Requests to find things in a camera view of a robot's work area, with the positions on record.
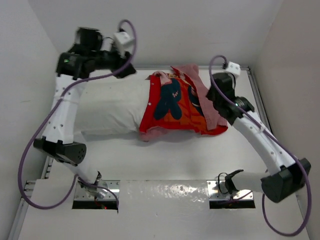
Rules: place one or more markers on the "white pillow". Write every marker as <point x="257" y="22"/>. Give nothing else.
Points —
<point x="112" y="107"/>

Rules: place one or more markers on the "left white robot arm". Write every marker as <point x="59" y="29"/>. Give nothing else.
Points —
<point x="72" y="74"/>

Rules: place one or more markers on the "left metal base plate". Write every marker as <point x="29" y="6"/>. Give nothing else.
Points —
<point x="110" y="189"/>

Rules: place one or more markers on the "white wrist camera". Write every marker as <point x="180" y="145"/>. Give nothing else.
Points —
<point x="123" y="40"/>
<point x="232" y="68"/>

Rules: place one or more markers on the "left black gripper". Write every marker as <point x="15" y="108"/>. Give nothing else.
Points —
<point x="121" y="61"/>

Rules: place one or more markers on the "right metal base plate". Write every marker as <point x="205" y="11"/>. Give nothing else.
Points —
<point x="218" y="193"/>

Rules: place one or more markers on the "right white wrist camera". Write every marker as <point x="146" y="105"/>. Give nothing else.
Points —
<point x="232" y="68"/>

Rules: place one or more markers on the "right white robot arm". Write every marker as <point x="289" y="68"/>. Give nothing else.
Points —
<point x="285" y="173"/>

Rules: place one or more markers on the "red patterned pillowcase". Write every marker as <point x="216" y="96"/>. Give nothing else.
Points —
<point x="177" y="101"/>

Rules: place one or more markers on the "metal base plate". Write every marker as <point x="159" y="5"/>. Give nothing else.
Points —
<point x="110" y="189"/>
<point x="218" y="193"/>

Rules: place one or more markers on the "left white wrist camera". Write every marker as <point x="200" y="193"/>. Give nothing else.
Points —
<point x="123" y="40"/>

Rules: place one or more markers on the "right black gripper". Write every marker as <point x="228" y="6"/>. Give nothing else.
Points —
<point x="209" y="94"/>

